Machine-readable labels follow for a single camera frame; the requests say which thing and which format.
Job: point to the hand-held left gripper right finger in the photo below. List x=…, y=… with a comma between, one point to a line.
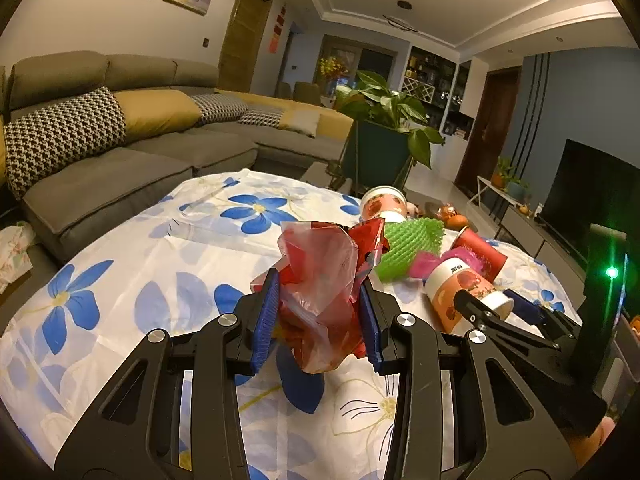
x=371, y=325

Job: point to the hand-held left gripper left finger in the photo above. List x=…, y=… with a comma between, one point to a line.
x=265, y=320

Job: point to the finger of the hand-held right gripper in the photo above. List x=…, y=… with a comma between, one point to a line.
x=480, y=312
x=525, y=305

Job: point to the white orange paper cup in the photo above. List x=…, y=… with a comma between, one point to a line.
x=382, y=205
x=450, y=290

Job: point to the grey plastic bin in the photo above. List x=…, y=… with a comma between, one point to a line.
x=622, y=360

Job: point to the red paper cup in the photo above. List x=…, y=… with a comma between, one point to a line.
x=482, y=255

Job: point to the translucent pink plastic bag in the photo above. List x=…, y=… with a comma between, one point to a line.
x=320, y=280

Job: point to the bright pink plastic bag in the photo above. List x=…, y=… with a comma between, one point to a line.
x=425, y=262

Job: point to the green foam net sleeve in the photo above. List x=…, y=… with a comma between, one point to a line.
x=405, y=250

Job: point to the red printed plastic bag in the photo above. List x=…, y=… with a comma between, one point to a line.
x=372, y=240

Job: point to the person's right hand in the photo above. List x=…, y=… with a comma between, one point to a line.
x=597, y=440

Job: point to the grey television cabinet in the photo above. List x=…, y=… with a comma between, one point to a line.
x=525, y=230

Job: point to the small orange ornament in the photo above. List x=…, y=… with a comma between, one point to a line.
x=523, y=208

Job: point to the plate of oranges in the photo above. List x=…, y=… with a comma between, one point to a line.
x=447, y=215

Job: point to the potted plant in grey pot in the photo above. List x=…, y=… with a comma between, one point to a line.
x=517, y=189

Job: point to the pink pig figurine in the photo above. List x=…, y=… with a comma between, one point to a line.
x=411, y=208

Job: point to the black television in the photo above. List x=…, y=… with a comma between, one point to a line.
x=585, y=195

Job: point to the white side table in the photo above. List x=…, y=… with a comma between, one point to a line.
x=487, y=184

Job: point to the blue floral blanket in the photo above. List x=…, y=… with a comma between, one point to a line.
x=150, y=260

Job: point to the potted plant in orange pot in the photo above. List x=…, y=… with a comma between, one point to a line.
x=501, y=175

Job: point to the potted pothos in green planter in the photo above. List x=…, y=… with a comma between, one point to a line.
x=375, y=150

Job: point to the dark wooden door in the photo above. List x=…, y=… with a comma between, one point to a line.
x=487, y=130

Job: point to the pale yellow cushion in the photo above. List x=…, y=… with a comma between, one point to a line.
x=300, y=121

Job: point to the grey sofa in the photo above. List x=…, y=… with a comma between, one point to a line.
x=125, y=170

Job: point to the yellow sofa throw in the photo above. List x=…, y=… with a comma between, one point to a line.
x=330, y=120

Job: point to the white cabinet with wine rack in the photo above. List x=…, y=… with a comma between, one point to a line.
x=430, y=80

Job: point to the crumpled floral cloth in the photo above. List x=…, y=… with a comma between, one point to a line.
x=15, y=250

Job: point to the yellow flower bouquet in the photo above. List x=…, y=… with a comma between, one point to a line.
x=330, y=67

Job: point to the glass balcony door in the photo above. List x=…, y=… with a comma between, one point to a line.
x=370, y=60

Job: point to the large houndstooth cushion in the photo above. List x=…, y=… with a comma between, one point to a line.
x=60, y=135

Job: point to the light wooden door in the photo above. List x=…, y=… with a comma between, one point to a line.
x=245, y=35

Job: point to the red wall hanging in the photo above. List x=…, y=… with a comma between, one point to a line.
x=277, y=30

